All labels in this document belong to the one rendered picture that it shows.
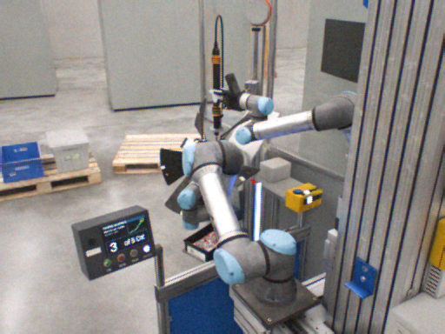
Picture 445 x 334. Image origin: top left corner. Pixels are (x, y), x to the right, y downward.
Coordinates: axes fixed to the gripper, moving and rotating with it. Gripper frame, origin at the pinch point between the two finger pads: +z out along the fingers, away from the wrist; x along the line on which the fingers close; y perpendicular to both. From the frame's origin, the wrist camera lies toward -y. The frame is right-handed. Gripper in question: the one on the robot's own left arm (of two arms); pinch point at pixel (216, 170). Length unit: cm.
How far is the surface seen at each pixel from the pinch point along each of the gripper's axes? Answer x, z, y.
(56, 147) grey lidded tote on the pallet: 46, 153, 242
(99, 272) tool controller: 7, -78, 17
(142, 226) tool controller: -3, -61, 7
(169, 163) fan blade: 6.0, 21.9, 37.9
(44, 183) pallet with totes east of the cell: 79, 133, 251
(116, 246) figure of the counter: 1, -71, 13
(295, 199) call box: 17.2, 6.3, -37.5
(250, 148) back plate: 1.5, 37.0, -7.7
